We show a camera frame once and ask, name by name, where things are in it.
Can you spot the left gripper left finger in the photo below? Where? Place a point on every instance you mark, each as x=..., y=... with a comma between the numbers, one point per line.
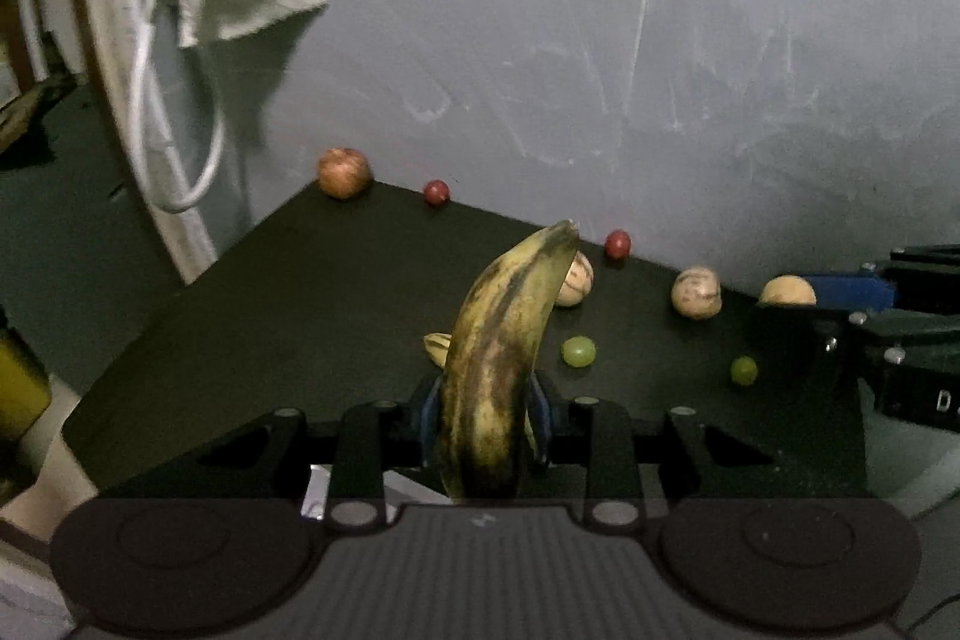
x=427, y=416

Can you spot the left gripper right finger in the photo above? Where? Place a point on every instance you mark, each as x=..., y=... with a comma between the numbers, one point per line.
x=543, y=402

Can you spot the yellow canister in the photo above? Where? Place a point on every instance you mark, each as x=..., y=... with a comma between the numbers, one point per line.
x=24, y=383

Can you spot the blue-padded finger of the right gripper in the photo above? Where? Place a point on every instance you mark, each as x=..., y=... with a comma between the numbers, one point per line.
x=852, y=292

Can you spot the small green grape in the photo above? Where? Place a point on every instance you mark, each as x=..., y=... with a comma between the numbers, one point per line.
x=744, y=370

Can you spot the striped cream pepino melon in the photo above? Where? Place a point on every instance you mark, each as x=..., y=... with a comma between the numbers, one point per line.
x=578, y=282

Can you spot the red-yellow apple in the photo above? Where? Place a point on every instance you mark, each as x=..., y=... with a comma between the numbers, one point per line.
x=343, y=173

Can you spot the black table mat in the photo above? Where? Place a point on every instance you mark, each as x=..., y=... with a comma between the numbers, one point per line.
x=324, y=306

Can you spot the spotted ripe banana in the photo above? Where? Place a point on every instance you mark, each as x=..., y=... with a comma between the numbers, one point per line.
x=485, y=444

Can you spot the red cherry fruit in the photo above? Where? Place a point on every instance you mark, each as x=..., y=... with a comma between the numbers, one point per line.
x=617, y=245
x=436, y=193

